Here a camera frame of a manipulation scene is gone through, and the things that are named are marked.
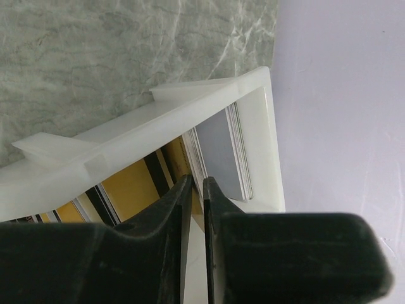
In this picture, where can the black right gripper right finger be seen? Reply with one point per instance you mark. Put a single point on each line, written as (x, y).
(290, 257)

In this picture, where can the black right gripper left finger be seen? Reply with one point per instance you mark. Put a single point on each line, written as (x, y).
(142, 260)

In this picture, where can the gold black card stack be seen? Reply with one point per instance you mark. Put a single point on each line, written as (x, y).
(125, 193)

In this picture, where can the grey card stack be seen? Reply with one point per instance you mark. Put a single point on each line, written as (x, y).
(215, 148)

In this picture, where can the white card tray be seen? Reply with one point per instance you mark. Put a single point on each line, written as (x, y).
(57, 168)

